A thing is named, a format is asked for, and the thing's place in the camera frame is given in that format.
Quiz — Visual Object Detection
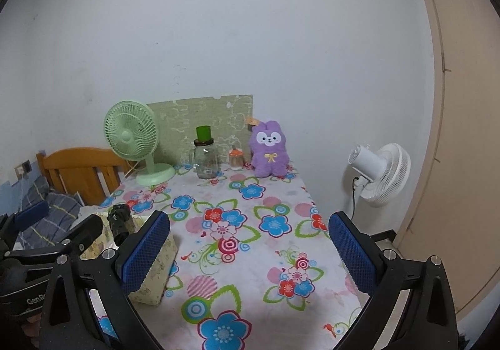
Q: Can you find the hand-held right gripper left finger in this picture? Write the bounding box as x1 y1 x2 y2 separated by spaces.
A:
39 210 171 350

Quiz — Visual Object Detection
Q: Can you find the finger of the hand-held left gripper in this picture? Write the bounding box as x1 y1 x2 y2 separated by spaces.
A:
62 214 104 257
13 200 50 235

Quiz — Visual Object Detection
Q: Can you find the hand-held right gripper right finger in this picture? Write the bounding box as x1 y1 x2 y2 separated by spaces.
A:
328 211 458 350

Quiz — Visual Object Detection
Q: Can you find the yellow fabric storage box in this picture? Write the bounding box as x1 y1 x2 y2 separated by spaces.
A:
80 210 179 308

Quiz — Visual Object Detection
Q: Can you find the black umbrella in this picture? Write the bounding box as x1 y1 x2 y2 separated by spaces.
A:
107 205 131 246

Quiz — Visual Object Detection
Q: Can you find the grey plaid pillow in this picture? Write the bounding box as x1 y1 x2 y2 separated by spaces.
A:
16 176 83 249

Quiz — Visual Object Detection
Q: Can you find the wooden bed headboard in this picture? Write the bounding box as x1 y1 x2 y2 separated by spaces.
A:
36 147 131 206

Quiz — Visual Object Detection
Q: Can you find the white standing fan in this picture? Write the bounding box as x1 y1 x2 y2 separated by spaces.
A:
348 142 412 208

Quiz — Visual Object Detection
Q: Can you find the glass jar with green lid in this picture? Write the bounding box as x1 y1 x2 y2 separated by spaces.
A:
190 125 220 179

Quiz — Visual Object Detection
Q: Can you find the green desk fan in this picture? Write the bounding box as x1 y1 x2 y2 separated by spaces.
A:
103 101 176 187

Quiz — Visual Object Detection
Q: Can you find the purple plush bunny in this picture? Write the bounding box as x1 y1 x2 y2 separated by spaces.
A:
245 117 292 179

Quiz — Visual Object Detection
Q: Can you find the green patterned board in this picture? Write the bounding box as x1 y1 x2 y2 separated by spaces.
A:
146 94 254 167

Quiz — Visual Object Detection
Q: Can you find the beige door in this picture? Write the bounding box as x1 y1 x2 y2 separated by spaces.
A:
392 0 500 321

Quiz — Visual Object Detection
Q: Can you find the black metal frame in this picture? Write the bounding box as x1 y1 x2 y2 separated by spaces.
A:
369 229 397 251

